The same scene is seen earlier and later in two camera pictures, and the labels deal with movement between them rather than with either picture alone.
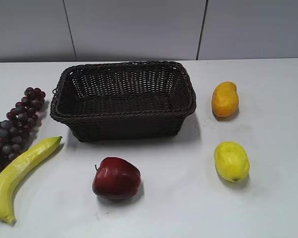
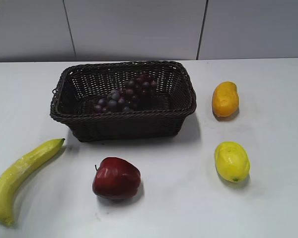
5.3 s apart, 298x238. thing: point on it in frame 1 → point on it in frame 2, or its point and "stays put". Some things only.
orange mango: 225,99 stays put
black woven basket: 122,100 stays put
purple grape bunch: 14,135 → 135,95
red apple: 116,178 stays put
